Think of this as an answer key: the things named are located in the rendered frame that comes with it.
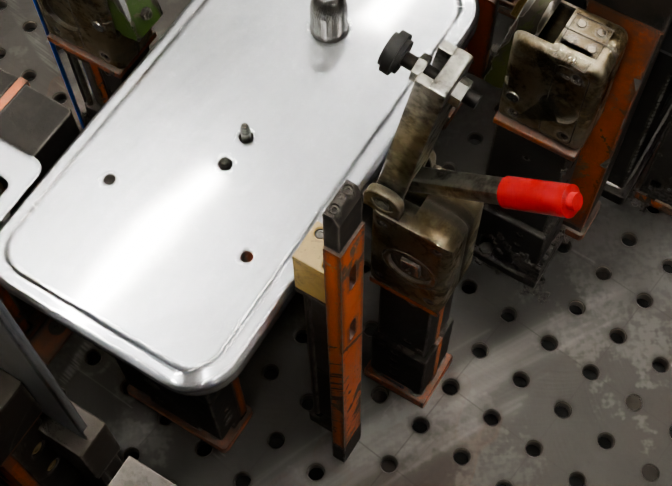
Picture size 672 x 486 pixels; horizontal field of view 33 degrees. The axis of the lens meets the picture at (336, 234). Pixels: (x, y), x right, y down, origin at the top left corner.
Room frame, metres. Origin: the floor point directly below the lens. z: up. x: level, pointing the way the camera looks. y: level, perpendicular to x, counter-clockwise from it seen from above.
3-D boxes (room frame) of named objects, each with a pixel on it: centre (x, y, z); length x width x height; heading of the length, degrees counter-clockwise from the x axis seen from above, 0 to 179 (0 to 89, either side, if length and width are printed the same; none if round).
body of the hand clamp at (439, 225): (0.39, -0.07, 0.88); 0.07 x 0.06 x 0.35; 57
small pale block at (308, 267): (0.35, 0.01, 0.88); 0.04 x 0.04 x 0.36; 57
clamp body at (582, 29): (0.52, -0.19, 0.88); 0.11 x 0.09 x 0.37; 57
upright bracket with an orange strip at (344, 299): (0.31, 0.00, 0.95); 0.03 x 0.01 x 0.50; 147
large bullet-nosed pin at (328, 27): (0.59, 0.00, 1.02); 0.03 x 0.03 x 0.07
